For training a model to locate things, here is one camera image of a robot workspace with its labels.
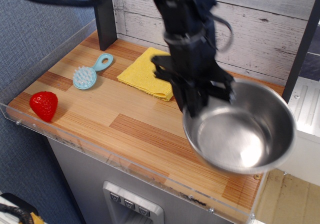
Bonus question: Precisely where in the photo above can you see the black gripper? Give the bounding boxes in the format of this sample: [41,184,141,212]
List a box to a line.
[151,26,234,117]

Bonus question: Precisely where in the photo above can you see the metal pot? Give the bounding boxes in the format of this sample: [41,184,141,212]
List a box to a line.
[183,78,297,175]

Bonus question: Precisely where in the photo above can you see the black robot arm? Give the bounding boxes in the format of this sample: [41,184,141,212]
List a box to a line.
[151,0,234,117]

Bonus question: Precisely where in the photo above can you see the yellow folded towel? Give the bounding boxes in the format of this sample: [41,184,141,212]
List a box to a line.
[117,47,173,101]

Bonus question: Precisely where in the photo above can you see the light blue toy brush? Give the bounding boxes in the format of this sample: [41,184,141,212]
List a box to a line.
[72,53,114,90]

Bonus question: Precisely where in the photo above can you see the silver dispenser panel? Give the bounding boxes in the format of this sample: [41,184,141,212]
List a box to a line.
[102,181,165,223]

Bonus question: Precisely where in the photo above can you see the grey toy fridge cabinet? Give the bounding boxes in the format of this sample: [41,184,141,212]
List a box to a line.
[49,140,228,223]

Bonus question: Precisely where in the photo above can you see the white toy sink unit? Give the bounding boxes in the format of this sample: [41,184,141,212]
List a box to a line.
[278,77,320,185]

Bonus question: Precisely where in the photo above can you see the red toy strawberry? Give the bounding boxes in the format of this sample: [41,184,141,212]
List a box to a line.
[29,91,58,122]

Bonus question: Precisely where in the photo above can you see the yellow object at corner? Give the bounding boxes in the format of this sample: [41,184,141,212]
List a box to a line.
[32,213,46,224]

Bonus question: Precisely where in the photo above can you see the clear acrylic guard rail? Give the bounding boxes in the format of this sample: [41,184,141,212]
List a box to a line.
[0,18,264,223]

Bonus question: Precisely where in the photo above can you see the dark right shelf post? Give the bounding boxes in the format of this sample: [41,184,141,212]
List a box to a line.
[282,0,320,103]

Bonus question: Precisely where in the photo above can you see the dark shelf post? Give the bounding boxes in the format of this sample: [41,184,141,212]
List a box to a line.
[94,0,118,51]
[282,0,320,103]

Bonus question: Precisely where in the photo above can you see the dark left shelf post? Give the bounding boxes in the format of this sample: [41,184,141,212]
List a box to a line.
[94,0,118,51]

